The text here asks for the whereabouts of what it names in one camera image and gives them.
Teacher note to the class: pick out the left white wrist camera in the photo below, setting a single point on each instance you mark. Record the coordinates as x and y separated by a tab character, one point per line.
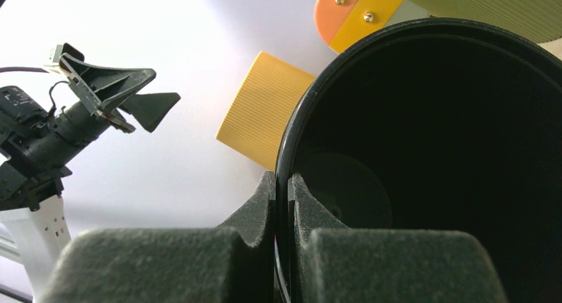
52	62

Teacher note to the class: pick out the yellow ribbed waste bin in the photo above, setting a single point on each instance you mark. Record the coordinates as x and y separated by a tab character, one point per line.
258	116

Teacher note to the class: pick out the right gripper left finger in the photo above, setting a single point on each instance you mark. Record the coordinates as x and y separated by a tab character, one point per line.
232	262

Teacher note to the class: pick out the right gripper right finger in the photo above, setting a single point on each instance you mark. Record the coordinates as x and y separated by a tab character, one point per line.
335	263

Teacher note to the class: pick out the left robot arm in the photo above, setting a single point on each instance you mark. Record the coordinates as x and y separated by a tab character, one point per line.
32	211

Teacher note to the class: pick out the multicolour round drawer cabinet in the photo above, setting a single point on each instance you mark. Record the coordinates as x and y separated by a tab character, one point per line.
341	23

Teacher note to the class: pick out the olive green waste bin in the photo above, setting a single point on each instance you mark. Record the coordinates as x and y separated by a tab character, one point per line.
536	20

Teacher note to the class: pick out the black round waste bin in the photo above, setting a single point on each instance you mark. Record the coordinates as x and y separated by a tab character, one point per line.
436	124

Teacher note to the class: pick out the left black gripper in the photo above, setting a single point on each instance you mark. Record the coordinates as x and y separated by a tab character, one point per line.
38	143

